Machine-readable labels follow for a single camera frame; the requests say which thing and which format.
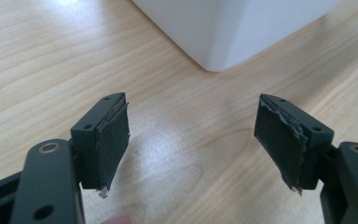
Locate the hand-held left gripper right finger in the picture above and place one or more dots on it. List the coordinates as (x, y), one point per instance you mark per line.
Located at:
(287, 146)

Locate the white box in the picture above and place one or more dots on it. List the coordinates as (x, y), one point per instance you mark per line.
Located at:
(230, 31)

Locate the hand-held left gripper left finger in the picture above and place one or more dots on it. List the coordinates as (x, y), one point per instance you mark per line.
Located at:
(102, 146)

